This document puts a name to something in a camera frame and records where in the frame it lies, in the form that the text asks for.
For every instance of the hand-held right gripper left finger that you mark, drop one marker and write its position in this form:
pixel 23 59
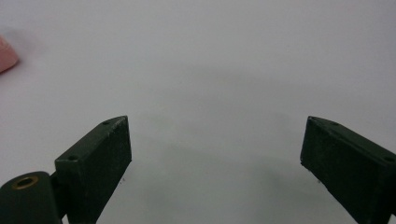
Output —
pixel 93 168

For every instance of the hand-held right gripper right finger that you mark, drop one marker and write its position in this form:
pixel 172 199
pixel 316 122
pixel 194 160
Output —
pixel 348 168

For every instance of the pink object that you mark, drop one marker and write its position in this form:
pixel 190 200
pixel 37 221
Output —
pixel 5 57

